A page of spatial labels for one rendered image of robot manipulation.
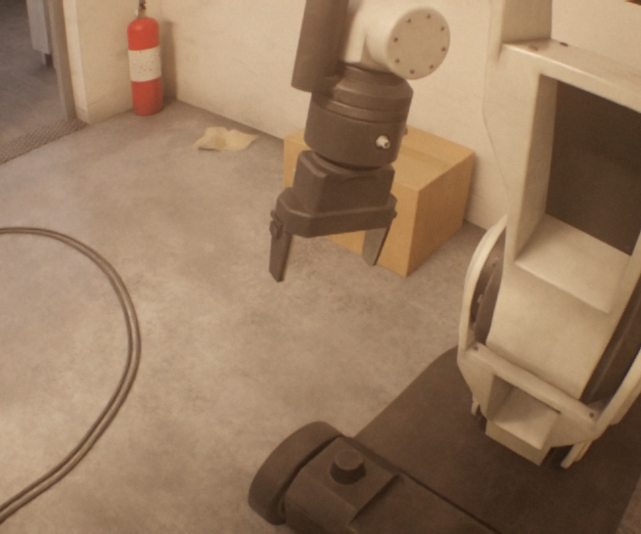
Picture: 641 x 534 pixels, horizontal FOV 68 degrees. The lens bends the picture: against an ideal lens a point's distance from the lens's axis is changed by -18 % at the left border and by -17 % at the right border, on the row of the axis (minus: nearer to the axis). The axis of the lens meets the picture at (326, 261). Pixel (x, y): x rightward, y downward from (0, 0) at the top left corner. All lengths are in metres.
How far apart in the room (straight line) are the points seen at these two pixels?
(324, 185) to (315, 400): 0.71
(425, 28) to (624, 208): 0.20
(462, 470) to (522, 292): 0.49
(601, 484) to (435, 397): 0.34
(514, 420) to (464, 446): 0.19
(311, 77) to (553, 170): 0.20
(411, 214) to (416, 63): 0.93
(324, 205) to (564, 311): 0.23
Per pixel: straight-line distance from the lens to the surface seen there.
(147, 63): 2.39
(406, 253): 1.41
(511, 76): 0.32
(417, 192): 1.31
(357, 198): 0.52
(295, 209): 0.51
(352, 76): 0.47
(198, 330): 1.30
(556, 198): 0.42
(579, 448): 0.79
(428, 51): 0.44
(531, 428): 0.74
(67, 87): 2.56
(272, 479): 0.84
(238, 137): 2.07
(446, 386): 0.98
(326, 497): 0.79
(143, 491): 1.05
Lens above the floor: 0.90
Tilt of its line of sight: 37 degrees down
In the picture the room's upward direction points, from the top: 3 degrees clockwise
